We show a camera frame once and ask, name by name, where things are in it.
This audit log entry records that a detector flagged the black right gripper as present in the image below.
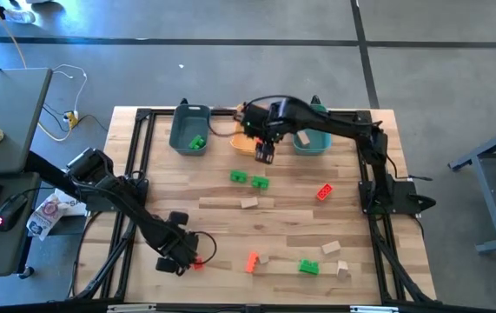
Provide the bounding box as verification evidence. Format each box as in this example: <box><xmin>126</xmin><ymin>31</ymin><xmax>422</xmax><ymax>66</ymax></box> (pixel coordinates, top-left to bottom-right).
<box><xmin>235</xmin><ymin>99</ymin><xmax>293</xmax><ymax>166</ymax></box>

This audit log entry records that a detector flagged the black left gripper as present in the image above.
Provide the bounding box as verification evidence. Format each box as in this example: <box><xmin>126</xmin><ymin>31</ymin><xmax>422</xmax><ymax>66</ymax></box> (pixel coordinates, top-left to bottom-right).
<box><xmin>153</xmin><ymin>211</ymin><xmax>200</xmax><ymax>276</ymax></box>

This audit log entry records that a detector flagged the yellow plastic bin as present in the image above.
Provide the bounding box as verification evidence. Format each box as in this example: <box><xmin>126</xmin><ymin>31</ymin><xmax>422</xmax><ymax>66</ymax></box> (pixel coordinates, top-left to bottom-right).
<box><xmin>229</xmin><ymin>103</ymin><xmax>271</xmax><ymax>157</ymax></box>

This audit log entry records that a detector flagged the teal plastic bin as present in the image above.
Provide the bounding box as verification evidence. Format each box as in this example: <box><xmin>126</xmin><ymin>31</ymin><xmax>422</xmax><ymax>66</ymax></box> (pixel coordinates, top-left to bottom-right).
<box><xmin>291</xmin><ymin>103</ymin><xmax>333</xmax><ymax>157</ymax></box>

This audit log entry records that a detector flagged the dark grey plastic bin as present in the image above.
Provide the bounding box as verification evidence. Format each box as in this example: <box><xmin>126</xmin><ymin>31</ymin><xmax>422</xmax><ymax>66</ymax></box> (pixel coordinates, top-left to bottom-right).
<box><xmin>169</xmin><ymin>103</ymin><xmax>212</xmax><ymax>157</ymax></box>

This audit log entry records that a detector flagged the white printed box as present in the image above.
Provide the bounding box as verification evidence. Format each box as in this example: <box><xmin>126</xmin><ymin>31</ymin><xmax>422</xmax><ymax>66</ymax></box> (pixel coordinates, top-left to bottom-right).
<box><xmin>54</xmin><ymin>188</ymin><xmax>90</xmax><ymax>217</ymax></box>

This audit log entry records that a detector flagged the white snack bag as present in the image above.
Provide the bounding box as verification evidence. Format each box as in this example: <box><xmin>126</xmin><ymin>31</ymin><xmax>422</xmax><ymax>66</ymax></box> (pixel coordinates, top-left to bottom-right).
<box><xmin>25</xmin><ymin>193</ymin><xmax>69</xmax><ymax>243</ymax></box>

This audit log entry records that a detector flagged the yellow power strip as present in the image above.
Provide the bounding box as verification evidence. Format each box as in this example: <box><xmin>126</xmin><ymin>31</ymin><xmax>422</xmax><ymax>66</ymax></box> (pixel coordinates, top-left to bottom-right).
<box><xmin>65</xmin><ymin>110</ymin><xmax>80</xmax><ymax>131</ymax></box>

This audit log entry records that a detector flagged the dark grey desk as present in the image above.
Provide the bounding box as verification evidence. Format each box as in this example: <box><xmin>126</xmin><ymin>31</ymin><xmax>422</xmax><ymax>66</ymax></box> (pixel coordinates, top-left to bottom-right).
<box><xmin>0</xmin><ymin>171</ymin><xmax>43</xmax><ymax>280</ymax></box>

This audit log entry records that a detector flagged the black computer mouse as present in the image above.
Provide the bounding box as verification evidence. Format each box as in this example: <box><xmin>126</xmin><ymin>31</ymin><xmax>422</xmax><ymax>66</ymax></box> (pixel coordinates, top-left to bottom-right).
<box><xmin>0</xmin><ymin>192</ymin><xmax>30</xmax><ymax>233</ymax></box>

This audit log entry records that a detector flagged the light grey desk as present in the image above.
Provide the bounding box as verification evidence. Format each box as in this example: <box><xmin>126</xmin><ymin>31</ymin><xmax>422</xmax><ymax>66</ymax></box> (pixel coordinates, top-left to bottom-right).
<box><xmin>0</xmin><ymin>67</ymin><xmax>54</xmax><ymax>176</ymax></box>

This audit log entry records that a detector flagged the blue grey metal table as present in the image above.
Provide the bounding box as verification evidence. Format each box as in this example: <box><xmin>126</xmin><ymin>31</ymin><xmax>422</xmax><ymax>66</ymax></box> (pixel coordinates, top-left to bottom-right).
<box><xmin>446</xmin><ymin>120</ymin><xmax>496</xmax><ymax>256</ymax></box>

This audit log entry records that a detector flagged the clear plastic bottle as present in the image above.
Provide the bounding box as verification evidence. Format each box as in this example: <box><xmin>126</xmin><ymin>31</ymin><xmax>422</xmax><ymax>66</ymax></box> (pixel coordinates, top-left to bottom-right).
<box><xmin>3</xmin><ymin>9</ymin><xmax>37</xmax><ymax>25</ymax></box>

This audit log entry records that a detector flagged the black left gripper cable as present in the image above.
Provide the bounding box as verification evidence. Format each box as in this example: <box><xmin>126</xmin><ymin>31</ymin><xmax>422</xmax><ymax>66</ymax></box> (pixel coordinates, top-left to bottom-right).
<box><xmin>194</xmin><ymin>230</ymin><xmax>218</xmax><ymax>267</ymax></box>

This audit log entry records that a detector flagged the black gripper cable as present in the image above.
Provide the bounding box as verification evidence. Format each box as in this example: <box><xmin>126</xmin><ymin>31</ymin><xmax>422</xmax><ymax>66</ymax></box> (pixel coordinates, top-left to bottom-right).
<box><xmin>206</xmin><ymin>94</ymin><xmax>294</xmax><ymax>139</ymax></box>
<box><xmin>194</xmin><ymin>230</ymin><xmax>218</xmax><ymax>267</ymax></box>

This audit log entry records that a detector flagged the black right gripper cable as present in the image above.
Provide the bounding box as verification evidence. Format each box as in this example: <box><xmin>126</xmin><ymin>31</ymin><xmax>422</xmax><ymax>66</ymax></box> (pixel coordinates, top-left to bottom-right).
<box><xmin>206</xmin><ymin>94</ymin><xmax>294</xmax><ymax>139</ymax></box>

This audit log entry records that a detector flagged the white cable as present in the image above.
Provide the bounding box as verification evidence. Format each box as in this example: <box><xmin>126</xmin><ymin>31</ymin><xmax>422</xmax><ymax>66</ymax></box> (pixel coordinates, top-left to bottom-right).
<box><xmin>51</xmin><ymin>63</ymin><xmax>89</xmax><ymax>116</ymax></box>

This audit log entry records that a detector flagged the orange cable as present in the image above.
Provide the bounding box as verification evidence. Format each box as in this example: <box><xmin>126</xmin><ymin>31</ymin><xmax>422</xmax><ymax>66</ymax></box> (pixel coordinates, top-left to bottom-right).
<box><xmin>0</xmin><ymin>0</ymin><xmax>29</xmax><ymax>70</ymax></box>

